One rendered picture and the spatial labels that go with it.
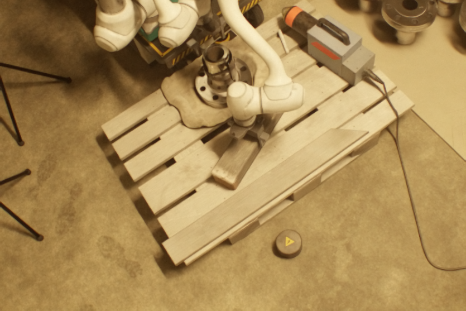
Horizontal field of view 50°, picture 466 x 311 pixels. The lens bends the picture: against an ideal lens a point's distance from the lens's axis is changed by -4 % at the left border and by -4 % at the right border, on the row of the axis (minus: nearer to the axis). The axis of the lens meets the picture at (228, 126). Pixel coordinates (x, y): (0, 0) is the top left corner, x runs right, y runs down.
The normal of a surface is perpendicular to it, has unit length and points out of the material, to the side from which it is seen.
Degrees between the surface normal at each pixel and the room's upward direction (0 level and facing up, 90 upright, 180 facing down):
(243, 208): 0
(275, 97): 43
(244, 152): 0
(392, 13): 0
